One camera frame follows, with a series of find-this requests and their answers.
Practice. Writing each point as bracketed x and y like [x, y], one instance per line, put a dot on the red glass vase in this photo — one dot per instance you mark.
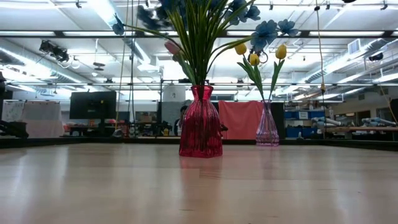
[200, 130]

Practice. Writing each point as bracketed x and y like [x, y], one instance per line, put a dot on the pink artificial tulip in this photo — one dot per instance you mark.
[172, 47]

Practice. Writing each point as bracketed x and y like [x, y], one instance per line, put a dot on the purple glass vase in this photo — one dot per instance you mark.
[267, 130]

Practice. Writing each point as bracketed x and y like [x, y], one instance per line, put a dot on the pale blue robot arm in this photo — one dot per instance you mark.
[326, 121]
[377, 121]

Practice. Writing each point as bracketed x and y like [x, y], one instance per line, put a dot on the person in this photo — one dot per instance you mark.
[183, 110]

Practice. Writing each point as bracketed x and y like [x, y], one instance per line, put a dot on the grey cloth panel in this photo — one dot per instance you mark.
[169, 112]

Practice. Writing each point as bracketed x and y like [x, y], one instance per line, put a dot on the coral cloth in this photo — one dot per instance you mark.
[239, 119]

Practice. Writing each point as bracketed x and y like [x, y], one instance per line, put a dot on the black panel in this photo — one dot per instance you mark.
[280, 118]

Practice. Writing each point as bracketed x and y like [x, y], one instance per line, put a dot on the black monitor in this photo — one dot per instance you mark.
[93, 105]

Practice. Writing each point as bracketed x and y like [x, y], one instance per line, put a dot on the blue storage bin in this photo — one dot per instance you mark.
[306, 133]
[314, 114]

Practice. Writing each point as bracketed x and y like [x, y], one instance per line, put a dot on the white cloth sheet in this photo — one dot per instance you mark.
[43, 119]

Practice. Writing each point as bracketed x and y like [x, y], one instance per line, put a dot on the white air vent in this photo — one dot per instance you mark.
[354, 46]

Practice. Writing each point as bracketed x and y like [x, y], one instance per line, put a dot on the black ceiling loudspeaker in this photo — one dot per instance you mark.
[376, 57]

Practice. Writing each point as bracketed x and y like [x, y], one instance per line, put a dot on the black box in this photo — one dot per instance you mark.
[14, 129]

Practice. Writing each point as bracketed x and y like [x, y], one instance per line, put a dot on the white drawing board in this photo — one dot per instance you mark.
[12, 111]

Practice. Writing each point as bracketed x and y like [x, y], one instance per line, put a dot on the black ceiling camera cluster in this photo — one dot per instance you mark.
[54, 51]

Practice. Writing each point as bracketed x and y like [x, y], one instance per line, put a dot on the black aluminium table frame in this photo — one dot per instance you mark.
[373, 145]

